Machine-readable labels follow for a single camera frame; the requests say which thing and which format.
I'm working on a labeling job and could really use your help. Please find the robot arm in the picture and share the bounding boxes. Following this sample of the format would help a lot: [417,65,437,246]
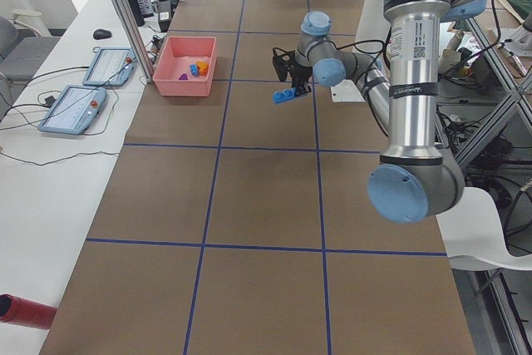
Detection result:
[273,0,487,223]

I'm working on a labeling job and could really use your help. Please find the red cylinder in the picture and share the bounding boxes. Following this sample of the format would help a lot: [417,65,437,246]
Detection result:
[1,293,57,330]

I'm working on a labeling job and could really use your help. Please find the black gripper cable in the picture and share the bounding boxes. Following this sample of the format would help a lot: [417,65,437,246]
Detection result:
[272,40,394,138]

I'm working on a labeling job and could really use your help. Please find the aluminium frame post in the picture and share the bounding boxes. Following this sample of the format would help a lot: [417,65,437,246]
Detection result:
[111,0,154,83]

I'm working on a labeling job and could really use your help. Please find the blue teach pendant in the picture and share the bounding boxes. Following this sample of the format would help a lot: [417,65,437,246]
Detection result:
[37,85,107,136]
[82,47,136,86]

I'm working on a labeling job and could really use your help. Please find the pink plastic box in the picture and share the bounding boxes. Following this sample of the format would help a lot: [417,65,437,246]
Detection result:
[153,36,217,97]

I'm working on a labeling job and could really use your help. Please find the orange block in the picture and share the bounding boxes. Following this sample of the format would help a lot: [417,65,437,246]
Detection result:
[196,62,209,76]

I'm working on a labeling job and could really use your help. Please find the white curved chair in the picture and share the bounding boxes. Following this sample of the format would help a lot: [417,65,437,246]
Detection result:
[436,187,531,271]

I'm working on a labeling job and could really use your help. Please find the long blue four-stud block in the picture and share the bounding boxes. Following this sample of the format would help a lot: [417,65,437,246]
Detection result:
[273,87,304,105]

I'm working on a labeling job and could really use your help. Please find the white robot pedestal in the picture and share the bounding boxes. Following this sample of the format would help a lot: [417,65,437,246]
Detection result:
[331,0,390,107]

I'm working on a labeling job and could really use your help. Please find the far blue teach pendant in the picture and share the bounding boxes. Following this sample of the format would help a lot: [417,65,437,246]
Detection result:
[82,47,136,86]

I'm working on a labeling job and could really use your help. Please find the small blue block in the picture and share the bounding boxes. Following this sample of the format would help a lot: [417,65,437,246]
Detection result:
[190,64,200,76]

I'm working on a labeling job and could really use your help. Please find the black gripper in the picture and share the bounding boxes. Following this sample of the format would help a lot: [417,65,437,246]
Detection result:
[288,62,313,96]

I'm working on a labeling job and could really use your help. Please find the black computer mouse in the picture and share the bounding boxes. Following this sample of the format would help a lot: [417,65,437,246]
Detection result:
[92,28,112,40]

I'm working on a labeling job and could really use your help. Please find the near blue teach pendant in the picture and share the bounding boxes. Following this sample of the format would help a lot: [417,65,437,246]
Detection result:
[37,85,107,136]

